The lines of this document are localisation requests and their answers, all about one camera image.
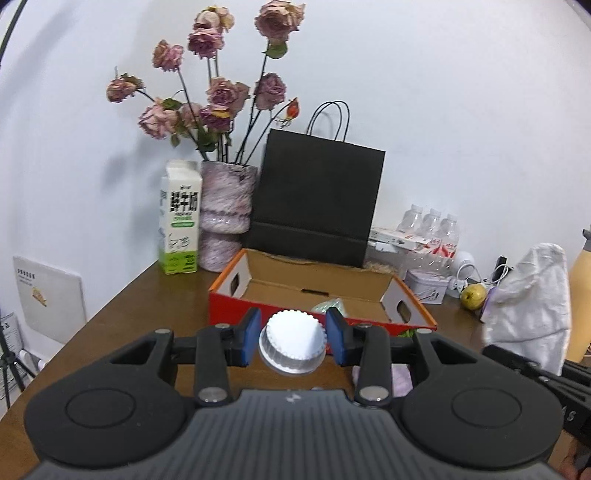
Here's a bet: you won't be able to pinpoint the middle clear water bottle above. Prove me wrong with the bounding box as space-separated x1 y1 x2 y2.
416 209 442 239

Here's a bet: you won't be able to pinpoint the white leaflet board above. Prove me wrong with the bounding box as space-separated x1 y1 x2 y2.
13 256 87 344

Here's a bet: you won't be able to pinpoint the white round lid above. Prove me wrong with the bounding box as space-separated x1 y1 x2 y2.
259 310 327 376

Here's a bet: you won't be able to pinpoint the red orange cardboard box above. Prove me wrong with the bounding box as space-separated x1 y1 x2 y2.
208 249 438 335

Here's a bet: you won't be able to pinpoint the white small desk fan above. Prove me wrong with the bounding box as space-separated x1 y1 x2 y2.
447 250 478 298

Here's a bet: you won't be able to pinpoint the white charging cables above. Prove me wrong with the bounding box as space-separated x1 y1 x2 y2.
469 255 516 289

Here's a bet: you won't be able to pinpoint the iridescent white plastic bag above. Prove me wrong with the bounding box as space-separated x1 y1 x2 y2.
310 298 348 318

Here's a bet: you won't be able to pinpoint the purple textured ceramic vase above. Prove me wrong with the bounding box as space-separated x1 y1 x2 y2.
198 161 257 273

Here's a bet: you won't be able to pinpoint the clear water bottle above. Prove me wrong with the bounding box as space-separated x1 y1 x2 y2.
397 204 423 234
434 214 460 261
416 209 442 239

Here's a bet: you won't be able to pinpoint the left clear water bottle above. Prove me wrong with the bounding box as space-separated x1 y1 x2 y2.
397 204 423 234

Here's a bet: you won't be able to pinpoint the black paper shopping bag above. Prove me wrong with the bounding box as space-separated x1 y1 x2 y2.
245 129 386 267

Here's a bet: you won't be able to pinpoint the black studio light stand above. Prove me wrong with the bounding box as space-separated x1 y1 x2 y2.
0 331 36 410

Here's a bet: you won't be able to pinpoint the white green milk carton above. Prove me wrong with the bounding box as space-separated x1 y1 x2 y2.
158 160 202 275

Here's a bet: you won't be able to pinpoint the yellow green apple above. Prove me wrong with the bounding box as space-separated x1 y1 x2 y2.
460 283 488 311

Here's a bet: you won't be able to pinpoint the dried pink rose bouquet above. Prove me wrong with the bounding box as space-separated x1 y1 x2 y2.
106 1 305 166

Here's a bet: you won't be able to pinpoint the purple woven drawstring bag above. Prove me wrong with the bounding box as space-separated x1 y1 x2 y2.
352 363 413 403

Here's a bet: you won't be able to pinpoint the white pink flat carton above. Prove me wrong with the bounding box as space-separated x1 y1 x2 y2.
368 227 430 253

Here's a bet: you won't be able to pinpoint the clear seed container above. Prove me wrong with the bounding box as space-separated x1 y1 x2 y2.
363 241 407 279

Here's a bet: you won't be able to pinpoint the right clear water bottle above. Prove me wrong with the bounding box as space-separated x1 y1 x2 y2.
434 214 460 261

